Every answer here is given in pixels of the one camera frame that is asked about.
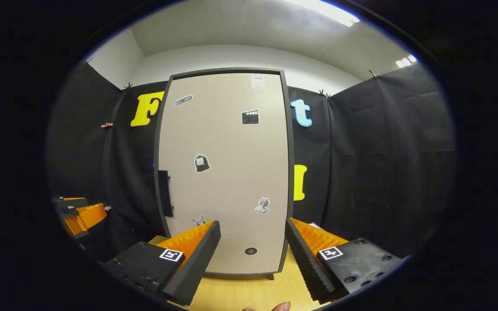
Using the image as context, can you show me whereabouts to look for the black backdrop cloth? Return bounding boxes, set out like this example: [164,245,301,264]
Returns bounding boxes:
[46,60,457,265]

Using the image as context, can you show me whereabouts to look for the beige cabinet door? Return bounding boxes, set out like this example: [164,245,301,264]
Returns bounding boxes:
[159,72,290,275]

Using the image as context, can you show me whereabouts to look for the dark grey cabinet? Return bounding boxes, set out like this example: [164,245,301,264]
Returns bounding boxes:
[153,67,297,280]

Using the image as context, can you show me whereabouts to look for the black cabinet door handle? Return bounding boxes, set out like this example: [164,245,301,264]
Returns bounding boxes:
[158,170,175,218]

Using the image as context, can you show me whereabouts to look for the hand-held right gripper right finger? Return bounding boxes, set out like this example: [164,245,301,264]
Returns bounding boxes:
[284,217,410,303]

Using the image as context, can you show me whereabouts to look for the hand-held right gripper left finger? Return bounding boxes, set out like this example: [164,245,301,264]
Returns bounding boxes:
[102,220,222,307]

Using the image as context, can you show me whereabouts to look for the small ceiling light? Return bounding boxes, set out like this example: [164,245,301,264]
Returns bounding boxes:
[396,54,418,69]

